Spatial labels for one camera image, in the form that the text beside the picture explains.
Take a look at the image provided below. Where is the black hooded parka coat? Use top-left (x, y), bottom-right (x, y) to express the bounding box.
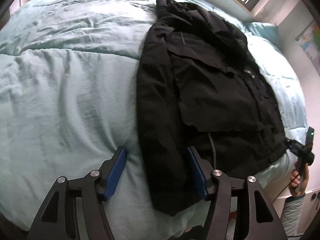
top-left (137, 0), bottom-right (287, 216)

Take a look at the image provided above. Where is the grey sleeve right forearm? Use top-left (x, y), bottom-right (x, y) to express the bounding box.
top-left (280, 194), bottom-right (305, 238)

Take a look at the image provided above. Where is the person's right hand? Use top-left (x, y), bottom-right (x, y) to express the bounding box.
top-left (289, 161), bottom-right (309, 197)

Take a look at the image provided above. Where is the teal pillow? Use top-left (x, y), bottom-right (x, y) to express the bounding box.
top-left (245, 22), bottom-right (281, 48)

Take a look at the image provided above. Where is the light teal quilted duvet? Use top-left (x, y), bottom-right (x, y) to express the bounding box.
top-left (1, 0), bottom-right (308, 239)

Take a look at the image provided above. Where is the colourful wall map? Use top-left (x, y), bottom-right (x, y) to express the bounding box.
top-left (296, 20), bottom-right (320, 74)

